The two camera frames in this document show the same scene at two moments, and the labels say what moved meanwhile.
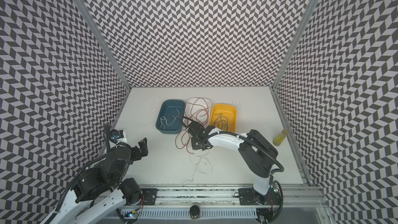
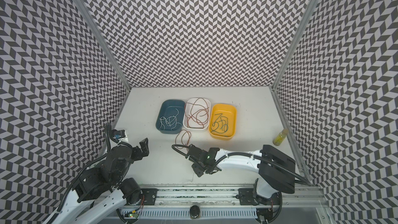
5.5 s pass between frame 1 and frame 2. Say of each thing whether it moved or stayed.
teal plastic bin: stayed
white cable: moved
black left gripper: stayed
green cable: stayed
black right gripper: moved
